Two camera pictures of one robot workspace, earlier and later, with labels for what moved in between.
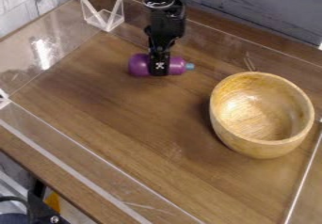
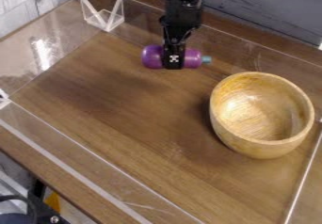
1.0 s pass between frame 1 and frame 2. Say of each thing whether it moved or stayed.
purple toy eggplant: moved
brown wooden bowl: stayed
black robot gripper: moved
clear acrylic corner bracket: stayed
